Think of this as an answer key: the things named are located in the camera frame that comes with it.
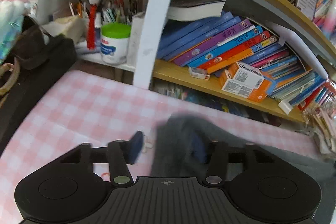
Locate grey fleece pants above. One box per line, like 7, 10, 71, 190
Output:
150, 113, 335, 222

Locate pink checkered table cloth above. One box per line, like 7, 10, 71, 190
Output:
1, 71, 320, 223

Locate orange white medicine box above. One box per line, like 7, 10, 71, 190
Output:
219, 61, 272, 102

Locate white power adapter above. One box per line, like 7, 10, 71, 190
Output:
278, 100, 293, 115

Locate small red white box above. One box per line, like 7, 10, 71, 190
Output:
189, 67, 210, 80

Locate row of leaning books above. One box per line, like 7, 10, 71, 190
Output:
157, 12, 328, 106

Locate white tub green lid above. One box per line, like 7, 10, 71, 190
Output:
100, 23, 131, 65

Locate black box case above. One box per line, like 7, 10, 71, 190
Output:
1, 36, 77, 152

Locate dark brown hat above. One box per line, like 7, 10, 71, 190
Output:
12, 15, 53, 70

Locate pens in holder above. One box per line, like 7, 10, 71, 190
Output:
69, 0, 144, 26

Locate thick white paperback book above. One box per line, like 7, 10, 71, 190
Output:
166, 0, 226, 22

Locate red tassel ornament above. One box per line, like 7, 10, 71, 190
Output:
87, 0, 99, 50

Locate wooden book shelf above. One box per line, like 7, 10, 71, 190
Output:
153, 0, 335, 122

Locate iridescent wrapped plush bundle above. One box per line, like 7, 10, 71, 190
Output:
1, 0, 30, 64

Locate pink watch strap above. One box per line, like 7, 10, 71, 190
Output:
0, 57, 21, 97

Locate white shelf post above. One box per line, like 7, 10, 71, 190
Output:
133, 0, 171, 90

